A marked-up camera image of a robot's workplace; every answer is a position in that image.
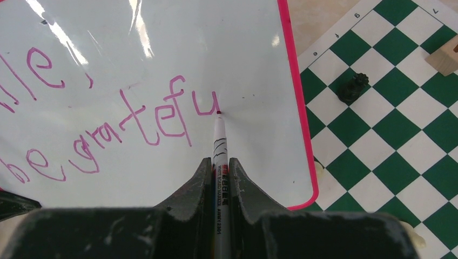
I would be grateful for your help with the wooden cube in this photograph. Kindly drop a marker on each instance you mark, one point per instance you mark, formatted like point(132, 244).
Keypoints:
point(444, 59)

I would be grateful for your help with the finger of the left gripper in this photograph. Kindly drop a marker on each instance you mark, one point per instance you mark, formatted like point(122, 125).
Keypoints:
point(13, 205)

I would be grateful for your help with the white chess piece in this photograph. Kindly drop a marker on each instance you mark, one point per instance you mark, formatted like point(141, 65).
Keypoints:
point(319, 169)
point(417, 241)

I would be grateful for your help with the black chess piece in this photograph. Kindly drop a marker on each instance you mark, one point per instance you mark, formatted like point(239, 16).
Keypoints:
point(351, 91)

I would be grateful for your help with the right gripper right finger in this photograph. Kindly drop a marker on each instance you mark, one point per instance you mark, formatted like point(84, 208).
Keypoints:
point(252, 210)

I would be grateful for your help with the pink framed whiteboard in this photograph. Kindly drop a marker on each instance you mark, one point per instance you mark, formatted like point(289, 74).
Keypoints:
point(112, 103)

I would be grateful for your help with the green white chessboard mat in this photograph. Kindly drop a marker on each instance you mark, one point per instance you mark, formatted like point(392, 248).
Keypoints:
point(394, 149)

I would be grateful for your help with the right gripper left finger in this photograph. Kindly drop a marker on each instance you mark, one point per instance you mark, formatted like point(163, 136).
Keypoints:
point(186, 218)

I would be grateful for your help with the magenta whiteboard marker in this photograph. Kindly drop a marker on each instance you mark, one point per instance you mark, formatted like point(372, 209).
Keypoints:
point(222, 238)

